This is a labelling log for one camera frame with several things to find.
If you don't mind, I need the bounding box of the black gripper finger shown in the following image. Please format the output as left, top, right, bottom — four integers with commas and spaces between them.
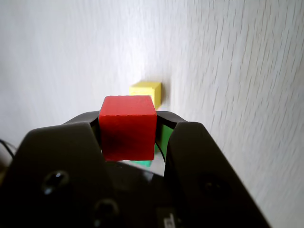
0, 110, 124, 228
155, 110, 272, 228

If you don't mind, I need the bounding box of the green wooden cube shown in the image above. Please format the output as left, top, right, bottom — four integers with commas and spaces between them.
132, 160, 153, 168

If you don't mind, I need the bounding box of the red wooden cube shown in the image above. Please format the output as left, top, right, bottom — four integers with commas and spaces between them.
98, 95, 157, 162

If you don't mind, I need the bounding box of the yellow wooden cube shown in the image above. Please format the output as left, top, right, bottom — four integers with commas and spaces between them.
129, 81, 162, 107

